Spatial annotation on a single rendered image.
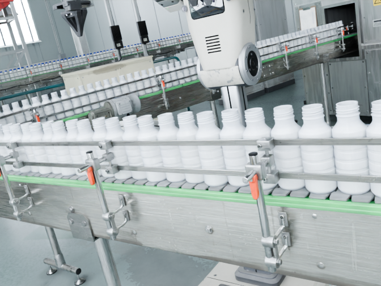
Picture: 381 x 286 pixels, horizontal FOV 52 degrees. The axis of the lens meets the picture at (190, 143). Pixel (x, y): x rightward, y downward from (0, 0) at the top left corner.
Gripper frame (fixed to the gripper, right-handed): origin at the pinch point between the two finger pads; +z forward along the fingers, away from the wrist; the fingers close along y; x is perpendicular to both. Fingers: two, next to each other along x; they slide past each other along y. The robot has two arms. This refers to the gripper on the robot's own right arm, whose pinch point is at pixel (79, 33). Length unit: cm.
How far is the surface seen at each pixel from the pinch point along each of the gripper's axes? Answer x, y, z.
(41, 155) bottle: -13.4, 15.4, 34.2
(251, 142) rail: 62, 22, 29
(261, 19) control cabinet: -173, -623, -5
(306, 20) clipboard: -30, -380, 10
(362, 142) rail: 82, 23, 29
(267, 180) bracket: 65, 24, 36
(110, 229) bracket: 21, 26, 51
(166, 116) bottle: 39.2, 17.4, 23.9
